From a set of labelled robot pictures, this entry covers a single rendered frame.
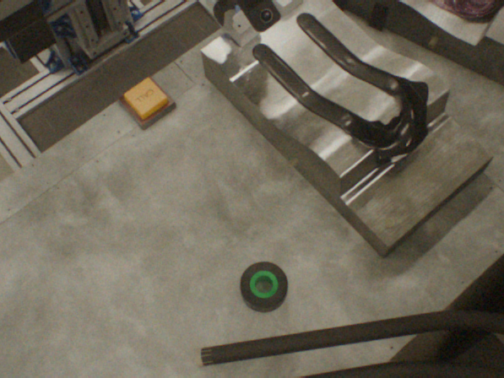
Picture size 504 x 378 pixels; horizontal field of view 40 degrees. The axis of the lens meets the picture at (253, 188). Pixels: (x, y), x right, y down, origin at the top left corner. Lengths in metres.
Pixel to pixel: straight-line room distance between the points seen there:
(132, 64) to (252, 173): 0.95
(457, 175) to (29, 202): 0.77
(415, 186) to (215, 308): 0.40
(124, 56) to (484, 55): 1.16
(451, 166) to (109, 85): 1.18
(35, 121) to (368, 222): 1.21
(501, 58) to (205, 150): 0.58
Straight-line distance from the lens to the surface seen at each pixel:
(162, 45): 2.17
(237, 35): 1.27
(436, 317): 1.09
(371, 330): 1.09
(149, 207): 1.26
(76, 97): 2.12
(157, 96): 1.32
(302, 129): 1.19
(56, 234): 1.28
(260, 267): 1.17
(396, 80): 1.24
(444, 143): 1.27
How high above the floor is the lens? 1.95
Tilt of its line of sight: 66 degrees down
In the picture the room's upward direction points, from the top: 3 degrees counter-clockwise
